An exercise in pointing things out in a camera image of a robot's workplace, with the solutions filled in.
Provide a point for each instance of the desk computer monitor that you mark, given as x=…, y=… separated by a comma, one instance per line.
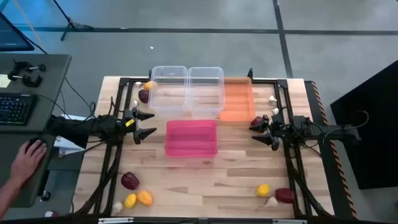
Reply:
x=12, y=37

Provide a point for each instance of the pale sticky note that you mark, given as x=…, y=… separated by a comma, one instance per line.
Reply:
x=3, y=81

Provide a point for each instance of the orange-yellow toy lemon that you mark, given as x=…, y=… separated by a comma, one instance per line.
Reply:
x=148, y=85
x=145, y=198

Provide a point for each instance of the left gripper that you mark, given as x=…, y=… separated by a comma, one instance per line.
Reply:
x=136, y=112

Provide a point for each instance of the clear plastic bin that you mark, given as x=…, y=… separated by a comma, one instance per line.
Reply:
x=168, y=93
x=205, y=93

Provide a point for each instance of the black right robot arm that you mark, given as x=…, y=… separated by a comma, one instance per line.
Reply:
x=335, y=132

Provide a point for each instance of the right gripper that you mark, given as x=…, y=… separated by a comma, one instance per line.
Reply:
x=281, y=127

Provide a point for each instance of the black screw clamp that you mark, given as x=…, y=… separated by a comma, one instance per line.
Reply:
x=29, y=81
x=21, y=65

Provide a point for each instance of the yellow toy lemon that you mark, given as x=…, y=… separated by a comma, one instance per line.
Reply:
x=130, y=201
x=263, y=190

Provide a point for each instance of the person's hand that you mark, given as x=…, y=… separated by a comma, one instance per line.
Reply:
x=28, y=161

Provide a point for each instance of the large black cabinet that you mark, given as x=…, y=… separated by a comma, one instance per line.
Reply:
x=382, y=161

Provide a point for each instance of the black backlit keyboard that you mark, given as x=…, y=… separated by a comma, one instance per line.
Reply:
x=15, y=109

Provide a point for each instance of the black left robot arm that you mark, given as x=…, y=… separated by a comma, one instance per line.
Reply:
x=81, y=127

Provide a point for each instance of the person's forearm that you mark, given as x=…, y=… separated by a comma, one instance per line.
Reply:
x=7, y=194

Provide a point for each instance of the black tripod stand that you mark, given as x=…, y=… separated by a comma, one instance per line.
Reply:
x=81, y=27

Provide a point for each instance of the orange plastic bin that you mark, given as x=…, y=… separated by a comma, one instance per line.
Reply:
x=237, y=102

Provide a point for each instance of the black computer mouse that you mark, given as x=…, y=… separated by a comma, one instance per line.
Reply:
x=31, y=142

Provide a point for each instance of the pink plastic bin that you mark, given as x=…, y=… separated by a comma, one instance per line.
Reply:
x=191, y=138

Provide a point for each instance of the grey desk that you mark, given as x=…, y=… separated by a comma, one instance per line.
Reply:
x=59, y=71

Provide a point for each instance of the silver metal bracket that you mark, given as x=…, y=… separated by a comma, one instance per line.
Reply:
x=116, y=220
x=289, y=221

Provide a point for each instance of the black round desk knob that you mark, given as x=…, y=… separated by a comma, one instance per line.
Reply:
x=45, y=195

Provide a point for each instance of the black aluminium table frame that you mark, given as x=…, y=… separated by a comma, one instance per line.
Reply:
x=174, y=221

